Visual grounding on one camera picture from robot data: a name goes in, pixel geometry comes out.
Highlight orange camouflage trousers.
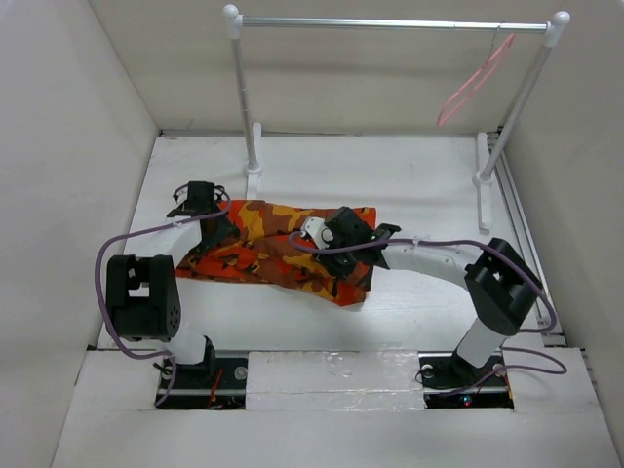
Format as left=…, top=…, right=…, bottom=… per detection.
left=175, top=199, right=372, bottom=307

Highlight pink clothes hanger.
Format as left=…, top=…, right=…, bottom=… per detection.
left=436, top=33, right=516, bottom=127

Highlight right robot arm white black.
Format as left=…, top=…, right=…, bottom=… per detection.
left=303, top=207, right=543, bottom=391

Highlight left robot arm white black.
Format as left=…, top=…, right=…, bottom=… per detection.
left=96, top=181, right=237, bottom=387

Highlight white and silver clothes rack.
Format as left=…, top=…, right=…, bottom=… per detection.
left=217, top=4, right=571, bottom=233

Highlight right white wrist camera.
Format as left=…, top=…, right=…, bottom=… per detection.
left=301, top=216, right=333, bottom=250

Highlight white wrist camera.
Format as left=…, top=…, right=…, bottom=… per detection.
left=167, top=181, right=218, bottom=217
left=301, top=216, right=333, bottom=250

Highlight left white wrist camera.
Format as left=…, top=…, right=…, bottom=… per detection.
left=167, top=181, right=218, bottom=217

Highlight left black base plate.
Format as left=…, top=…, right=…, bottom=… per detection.
left=154, top=351, right=249, bottom=410

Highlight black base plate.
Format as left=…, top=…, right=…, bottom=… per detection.
left=414, top=352, right=514, bottom=410
left=154, top=351, right=249, bottom=410

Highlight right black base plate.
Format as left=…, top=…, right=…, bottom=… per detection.
left=414, top=352, right=514, bottom=410

